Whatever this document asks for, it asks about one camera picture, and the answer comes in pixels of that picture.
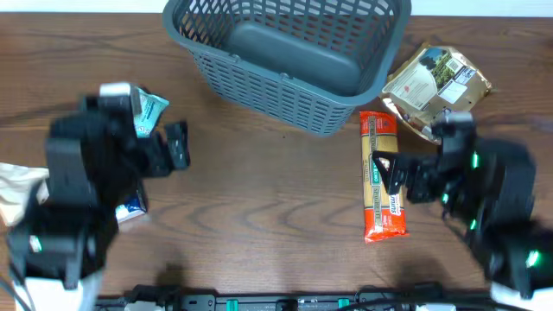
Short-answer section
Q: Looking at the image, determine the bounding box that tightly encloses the orange spaghetti packet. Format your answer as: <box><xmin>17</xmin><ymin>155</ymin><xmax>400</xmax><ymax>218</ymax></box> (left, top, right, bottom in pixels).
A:
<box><xmin>359</xmin><ymin>111</ymin><xmax>409</xmax><ymax>244</ymax></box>

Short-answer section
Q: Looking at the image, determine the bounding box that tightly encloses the gold foil food pouch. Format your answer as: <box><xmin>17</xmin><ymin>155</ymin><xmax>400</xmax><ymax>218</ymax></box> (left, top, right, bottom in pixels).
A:
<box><xmin>379</xmin><ymin>42</ymin><xmax>493</xmax><ymax>144</ymax></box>

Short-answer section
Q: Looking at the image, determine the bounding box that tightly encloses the grey plastic slotted basket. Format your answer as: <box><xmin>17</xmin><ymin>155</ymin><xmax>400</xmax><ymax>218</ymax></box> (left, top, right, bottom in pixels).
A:
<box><xmin>162</xmin><ymin>0</ymin><xmax>411</xmax><ymax>136</ymax></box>

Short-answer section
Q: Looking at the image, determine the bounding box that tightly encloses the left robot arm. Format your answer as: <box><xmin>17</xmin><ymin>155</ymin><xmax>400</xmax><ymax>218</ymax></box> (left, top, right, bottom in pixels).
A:
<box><xmin>1</xmin><ymin>82</ymin><xmax>191</xmax><ymax>310</ymax></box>

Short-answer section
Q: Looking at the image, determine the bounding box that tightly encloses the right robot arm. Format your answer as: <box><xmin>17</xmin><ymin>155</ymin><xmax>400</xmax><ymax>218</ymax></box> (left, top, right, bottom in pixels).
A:
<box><xmin>371</xmin><ymin>111</ymin><xmax>552</xmax><ymax>310</ymax></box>

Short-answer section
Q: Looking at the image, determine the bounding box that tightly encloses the teal snack packet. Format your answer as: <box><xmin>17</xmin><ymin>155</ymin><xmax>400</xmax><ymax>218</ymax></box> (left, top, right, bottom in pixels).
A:
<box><xmin>134</xmin><ymin>88</ymin><xmax>169</xmax><ymax>138</ymax></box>

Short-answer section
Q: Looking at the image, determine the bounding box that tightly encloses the Kleenex tissue multipack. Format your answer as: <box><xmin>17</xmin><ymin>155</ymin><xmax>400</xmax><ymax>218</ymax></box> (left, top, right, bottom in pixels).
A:
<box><xmin>115</xmin><ymin>186</ymin><xmax>148</xmax><ymax>223</ymax></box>

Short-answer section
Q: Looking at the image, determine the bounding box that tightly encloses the crumpled beige paper bag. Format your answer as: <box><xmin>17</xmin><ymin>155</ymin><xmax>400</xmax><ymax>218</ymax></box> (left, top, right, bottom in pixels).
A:
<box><xmin>1</xmin><ymin>162</ymin><xmax>49</xmax><ymax>226</ymax></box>

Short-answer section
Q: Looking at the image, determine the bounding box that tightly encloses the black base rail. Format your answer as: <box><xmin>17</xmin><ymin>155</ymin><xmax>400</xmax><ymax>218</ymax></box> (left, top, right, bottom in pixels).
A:
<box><xmin>93</xmin><ymin>282</ymin><xmax>491</xmax><ymax>311</ymax></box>

